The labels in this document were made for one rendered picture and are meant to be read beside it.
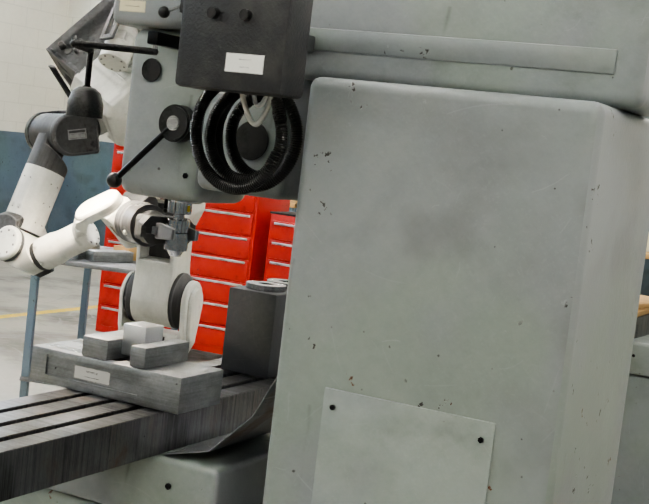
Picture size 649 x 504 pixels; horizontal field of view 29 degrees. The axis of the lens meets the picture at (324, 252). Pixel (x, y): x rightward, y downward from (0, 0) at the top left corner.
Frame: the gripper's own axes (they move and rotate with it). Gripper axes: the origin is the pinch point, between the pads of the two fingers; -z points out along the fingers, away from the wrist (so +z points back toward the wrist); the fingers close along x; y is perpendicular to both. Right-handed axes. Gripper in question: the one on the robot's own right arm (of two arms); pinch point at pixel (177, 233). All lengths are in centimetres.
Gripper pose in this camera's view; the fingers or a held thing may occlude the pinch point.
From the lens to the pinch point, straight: 249.6
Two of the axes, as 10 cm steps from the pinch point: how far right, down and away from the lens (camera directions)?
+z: -6.2, -1.5, 7.7
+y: -1.3, 9.9, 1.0
